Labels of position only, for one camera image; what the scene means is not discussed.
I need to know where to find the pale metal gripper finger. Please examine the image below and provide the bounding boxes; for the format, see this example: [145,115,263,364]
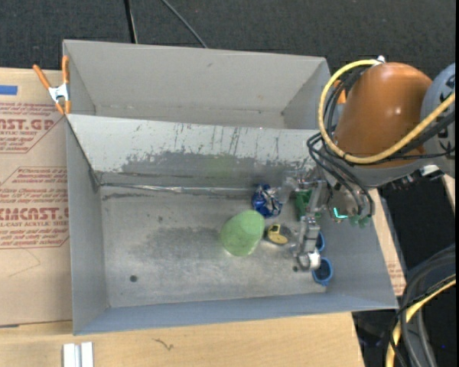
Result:
[295,216,323,271]
[282,177,317,202]

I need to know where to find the dark green small toy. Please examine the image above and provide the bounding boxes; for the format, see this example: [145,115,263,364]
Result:
[293,188,313,222]

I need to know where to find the yellow tape measure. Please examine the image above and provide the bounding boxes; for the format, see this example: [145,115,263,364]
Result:
[266,223,291,246]

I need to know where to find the blue crumpled foil packet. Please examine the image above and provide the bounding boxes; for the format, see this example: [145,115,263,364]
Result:
[251,183,285,219]

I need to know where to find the light green plastic cup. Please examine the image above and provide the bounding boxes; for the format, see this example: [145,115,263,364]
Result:
[219,209,267,258]

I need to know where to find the grey metal bin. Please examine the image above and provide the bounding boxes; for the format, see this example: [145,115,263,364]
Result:
[62,39,401,336]

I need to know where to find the brown cardboard board red print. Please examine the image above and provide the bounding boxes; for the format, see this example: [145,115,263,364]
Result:
[0,66,408,329]

